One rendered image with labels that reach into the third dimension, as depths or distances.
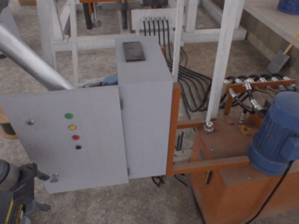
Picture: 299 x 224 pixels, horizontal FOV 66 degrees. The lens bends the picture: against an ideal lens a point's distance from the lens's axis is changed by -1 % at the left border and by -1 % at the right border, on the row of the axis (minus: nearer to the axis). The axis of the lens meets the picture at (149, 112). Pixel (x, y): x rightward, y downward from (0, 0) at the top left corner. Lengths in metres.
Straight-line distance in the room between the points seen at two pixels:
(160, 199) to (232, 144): 0.75
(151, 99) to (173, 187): 1.23
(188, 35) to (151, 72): 3.22
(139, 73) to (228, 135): 0.89
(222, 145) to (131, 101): 0.81
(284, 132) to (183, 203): 1.00
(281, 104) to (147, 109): 0.65
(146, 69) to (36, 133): 0.49
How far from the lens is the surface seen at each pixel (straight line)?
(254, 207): 1.80
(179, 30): 2.47
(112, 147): 1.03
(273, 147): 1.37
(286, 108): 1.24
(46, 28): 1.26
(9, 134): 2.73
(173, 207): 1.93
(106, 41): 3.94
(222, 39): 1.43
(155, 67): 0.93
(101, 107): 0.87
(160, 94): 0.88
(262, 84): 1.69
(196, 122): 1.57
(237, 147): 1.55
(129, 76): 0.88
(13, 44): 1.02
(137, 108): 0.91
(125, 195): 1.98
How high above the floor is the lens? 1.72
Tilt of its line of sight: 41 degrees down
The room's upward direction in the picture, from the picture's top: straight up
